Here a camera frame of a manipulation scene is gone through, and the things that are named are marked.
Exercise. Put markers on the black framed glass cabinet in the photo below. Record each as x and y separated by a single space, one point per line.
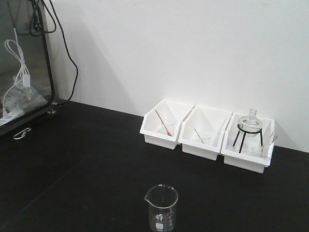
26 83

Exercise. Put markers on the small beaker in middle bin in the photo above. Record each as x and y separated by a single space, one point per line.
206 137

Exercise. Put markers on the round glass flask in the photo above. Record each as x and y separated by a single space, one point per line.
250 123

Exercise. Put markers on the metal carabiner hook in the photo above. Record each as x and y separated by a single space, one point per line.
21 134

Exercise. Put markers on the left white storage bin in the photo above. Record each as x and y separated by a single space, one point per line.
152 128

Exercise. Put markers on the small beaker in left bin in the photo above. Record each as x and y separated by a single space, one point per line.
169 126

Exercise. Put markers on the black wire tripod stand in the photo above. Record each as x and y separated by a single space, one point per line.
242 141

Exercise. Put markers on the clear glass beaker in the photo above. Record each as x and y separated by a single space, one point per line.
162 201

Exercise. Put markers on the red tipped glass rod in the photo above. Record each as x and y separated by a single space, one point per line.
163 123

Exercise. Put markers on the small beaker in bin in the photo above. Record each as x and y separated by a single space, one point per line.
206 137
169 126

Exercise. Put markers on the middle white storage bin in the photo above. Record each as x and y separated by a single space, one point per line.
208 120

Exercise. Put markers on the clear glass plates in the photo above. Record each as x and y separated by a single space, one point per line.
267 147

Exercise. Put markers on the white storage bin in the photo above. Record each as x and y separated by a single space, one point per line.
152 128
208 120
249 158

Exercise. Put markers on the right white storage bin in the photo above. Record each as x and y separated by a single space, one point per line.
249 158

